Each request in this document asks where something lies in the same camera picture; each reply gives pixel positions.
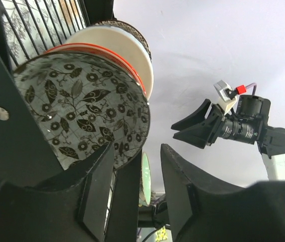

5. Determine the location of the mint green bowl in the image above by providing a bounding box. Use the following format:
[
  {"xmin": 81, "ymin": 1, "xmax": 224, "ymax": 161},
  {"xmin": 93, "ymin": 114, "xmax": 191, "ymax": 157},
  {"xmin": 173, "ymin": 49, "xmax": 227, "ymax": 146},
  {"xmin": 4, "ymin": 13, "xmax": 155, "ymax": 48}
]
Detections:
[{"xmin": 139, "ymin": 152, "xmax": 152, "ymax": 206}]

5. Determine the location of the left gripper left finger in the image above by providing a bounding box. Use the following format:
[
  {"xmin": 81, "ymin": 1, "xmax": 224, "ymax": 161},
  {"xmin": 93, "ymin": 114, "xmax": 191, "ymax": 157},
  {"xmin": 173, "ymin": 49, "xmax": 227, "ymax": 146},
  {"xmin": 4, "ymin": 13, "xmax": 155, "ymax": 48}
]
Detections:
[{"xmin": 0, "ymin": 143, "xmax": 114, "ymax": 241}]

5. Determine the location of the grey leaf patterned bowl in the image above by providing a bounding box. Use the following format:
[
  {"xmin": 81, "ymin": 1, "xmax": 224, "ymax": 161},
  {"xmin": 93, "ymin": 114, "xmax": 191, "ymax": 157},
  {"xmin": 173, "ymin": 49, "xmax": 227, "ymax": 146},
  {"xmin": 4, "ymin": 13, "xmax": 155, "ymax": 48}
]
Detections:
[{"xmin": 13, "ymin": 51, "xmax": 151, "ymax": 169}]

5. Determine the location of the brown patterned bowl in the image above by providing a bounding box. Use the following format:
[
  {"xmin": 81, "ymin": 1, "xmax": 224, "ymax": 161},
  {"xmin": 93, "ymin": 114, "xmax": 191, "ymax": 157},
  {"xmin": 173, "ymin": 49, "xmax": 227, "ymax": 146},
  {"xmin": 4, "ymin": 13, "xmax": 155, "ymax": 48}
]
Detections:
[{"xmin": 89, "ymin": 19, "xmax": 152, "ymax": 61}]

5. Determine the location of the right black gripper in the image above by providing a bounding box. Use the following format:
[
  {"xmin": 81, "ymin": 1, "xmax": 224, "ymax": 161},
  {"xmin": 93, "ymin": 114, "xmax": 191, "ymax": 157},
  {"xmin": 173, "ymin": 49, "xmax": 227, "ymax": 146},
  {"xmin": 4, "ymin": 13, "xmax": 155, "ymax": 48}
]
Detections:
[{"xmin": 171, "ymin": 95, "xmax": 271, "ymax": 149}]

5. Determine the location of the black wire dish rack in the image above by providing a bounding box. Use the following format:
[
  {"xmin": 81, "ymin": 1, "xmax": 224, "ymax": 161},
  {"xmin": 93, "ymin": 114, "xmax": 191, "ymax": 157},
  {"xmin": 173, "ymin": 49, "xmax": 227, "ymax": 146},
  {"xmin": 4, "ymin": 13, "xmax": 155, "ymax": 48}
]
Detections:
[{"xmin": 0, "ymin": 1, "xmax": 150, "ymax": 241}]

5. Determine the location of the red floral bowl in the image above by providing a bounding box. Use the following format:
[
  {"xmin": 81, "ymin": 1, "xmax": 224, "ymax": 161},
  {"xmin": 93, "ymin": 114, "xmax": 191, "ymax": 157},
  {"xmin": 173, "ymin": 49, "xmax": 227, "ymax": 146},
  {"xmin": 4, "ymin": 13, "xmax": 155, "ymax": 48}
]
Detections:
[{"xmin": 45, "ymin": 43, "xmax": 147, "ymax": 97}]

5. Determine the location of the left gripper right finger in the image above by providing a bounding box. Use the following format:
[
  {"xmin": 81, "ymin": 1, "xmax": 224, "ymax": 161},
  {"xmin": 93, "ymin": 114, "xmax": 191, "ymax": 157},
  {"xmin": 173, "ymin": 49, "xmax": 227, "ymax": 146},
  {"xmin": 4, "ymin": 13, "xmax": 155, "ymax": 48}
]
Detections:
[{"xmin": 160, "ymin": 144, "xmax": 285, "ymax": 241}]

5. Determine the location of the plain white bowl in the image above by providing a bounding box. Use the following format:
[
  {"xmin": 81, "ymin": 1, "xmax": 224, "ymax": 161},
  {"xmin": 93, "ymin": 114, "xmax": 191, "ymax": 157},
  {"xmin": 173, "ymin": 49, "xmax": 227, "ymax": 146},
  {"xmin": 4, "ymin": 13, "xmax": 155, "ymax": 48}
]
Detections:
[{"xmin": 65, "ymin": 25, "xmax": 154, "ymax": 99}]

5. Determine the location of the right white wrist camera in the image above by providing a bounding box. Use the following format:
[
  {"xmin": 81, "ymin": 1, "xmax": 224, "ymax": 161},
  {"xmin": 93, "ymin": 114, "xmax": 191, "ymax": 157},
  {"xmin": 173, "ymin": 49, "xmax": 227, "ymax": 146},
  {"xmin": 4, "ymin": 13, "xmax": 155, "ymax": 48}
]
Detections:
[{"xmin": 213, "ymin": 80, "xmax": 247, "ymax": 115}]

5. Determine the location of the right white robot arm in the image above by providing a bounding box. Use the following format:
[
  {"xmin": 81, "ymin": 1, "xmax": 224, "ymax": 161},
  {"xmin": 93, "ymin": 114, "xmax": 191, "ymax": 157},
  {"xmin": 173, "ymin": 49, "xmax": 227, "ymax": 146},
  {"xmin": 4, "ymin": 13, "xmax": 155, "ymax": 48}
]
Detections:
[{"xmin": 171, "ymin": 95, "xmax": 285, "ymax": 180}]

